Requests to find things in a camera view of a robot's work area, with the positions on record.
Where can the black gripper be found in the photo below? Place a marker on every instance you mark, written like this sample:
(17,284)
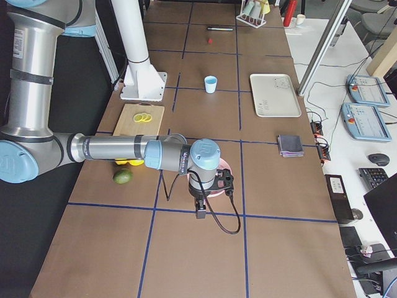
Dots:
(196,194)

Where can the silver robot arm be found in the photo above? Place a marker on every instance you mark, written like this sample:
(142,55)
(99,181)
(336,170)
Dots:
(29,148)

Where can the light blue cup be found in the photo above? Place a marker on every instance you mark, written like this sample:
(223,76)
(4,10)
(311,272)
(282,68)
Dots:
(210,83)

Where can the white cup rack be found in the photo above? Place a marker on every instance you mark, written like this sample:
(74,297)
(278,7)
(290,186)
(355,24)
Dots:
(253,13)

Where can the pink bowl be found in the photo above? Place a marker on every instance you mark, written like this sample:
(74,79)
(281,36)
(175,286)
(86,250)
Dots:
(223,192)

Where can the yellow lemon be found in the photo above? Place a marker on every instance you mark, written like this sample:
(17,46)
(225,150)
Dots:
(121,162)
(136,162)

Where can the green lime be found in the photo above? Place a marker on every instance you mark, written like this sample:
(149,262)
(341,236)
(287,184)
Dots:
(122,176)

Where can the lemon slices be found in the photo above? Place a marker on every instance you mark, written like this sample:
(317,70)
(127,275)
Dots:
(142,117)

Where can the wooden cutting board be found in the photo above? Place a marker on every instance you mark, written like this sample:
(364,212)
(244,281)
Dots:
(127,127)

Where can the cream bear tray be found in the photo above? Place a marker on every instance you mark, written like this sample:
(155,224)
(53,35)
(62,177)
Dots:
(274,96)

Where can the black box with label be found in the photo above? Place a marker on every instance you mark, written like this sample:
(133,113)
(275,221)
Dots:
(339,199)

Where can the white pillar with base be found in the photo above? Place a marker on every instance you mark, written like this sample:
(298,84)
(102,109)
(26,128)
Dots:
(142,82)

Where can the black keyboard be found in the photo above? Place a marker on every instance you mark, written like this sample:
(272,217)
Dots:
(373,176)

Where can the metal muddler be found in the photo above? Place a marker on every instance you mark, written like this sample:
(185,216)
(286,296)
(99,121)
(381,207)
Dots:
(220,29)

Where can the near teach pendant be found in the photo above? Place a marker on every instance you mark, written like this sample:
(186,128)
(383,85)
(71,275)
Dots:
(364,122)

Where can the teach pendant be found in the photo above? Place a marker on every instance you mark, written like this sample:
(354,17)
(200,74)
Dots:
(367,90)
(364,122)

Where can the black computer mouse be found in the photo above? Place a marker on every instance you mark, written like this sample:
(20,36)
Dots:
(379,159)

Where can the far teach pendant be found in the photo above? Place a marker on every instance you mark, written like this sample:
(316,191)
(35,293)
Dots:
(367,90)

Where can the red bottle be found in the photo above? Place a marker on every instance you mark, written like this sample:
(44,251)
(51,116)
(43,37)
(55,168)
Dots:
(290,9)

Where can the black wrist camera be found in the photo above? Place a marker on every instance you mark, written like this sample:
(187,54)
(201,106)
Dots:
(224,181)

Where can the aluminium frame post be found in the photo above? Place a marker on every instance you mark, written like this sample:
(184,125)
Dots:
(323,44)

